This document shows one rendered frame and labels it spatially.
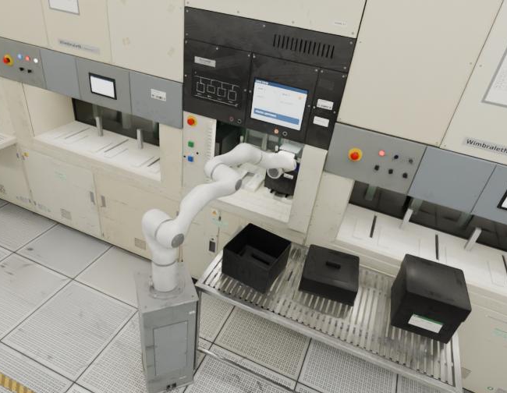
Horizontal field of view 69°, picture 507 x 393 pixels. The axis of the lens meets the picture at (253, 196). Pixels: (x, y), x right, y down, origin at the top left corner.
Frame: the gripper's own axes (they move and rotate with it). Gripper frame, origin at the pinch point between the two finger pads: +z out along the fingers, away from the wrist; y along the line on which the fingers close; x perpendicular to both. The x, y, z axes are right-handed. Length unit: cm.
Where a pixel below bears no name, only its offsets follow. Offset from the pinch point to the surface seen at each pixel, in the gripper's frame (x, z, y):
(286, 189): -21.2, -10.4, 5.0
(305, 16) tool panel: 81, -30, 2
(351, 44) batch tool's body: 74, -30, 25
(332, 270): -33, -57, 48
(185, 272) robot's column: -43, -87, -24
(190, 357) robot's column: -91, -101, -12
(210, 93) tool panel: 35, -30, -44
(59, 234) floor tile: -119, -34, -179
